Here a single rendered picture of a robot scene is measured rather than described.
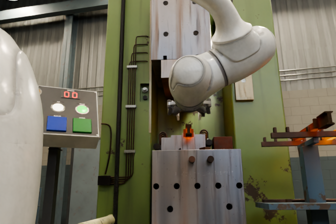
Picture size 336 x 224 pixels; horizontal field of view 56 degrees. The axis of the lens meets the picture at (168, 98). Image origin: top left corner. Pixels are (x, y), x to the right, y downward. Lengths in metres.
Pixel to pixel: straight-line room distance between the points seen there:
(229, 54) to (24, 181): 0.60
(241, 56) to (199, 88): 0.13
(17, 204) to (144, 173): 1.34
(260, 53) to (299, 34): 7.51
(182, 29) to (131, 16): 0.36
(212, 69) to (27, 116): 0.55
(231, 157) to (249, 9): 0.88
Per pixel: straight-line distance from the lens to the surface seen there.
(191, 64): 0.72
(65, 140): 1.35
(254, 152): 1.61
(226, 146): 1.45
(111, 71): 1.74
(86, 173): 8.17
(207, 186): 1.37
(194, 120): 1.96
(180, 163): 1.37
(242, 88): 1.66
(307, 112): 7.65
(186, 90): 0.72
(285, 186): 1.63
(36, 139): 0.28
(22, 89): 0.28
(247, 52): 0.78
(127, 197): 1.59
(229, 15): 0.77
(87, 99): 1.48
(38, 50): 9.99
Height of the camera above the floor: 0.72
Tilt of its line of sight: 17 degrees up
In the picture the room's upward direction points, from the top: 1 degrees counter-clockwise
